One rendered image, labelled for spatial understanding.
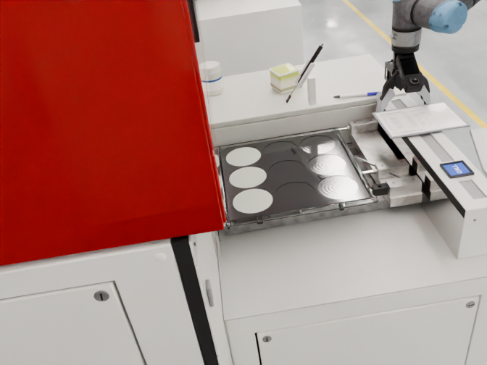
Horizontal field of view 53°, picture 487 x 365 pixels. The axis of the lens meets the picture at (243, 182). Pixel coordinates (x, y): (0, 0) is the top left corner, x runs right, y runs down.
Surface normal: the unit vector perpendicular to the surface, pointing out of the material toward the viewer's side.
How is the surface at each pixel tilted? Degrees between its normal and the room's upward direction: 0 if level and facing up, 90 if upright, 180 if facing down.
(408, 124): 0
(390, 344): 90
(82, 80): 90
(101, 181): 90
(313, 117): 90
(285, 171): 0
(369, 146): 0
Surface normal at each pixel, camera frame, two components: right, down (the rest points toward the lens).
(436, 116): -0.12, -0.81
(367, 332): 0.11, 0.56
